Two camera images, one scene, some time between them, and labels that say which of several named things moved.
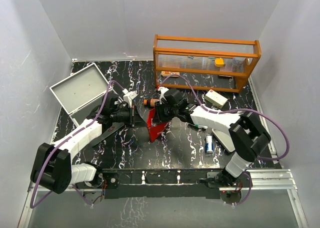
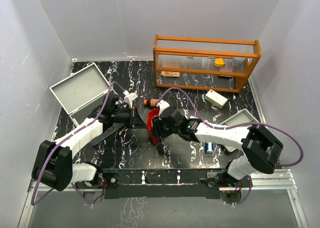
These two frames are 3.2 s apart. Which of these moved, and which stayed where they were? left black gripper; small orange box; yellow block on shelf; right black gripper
Moved: right black gripper
Stayed: yellow block on shelf; small orange box; left black gripper
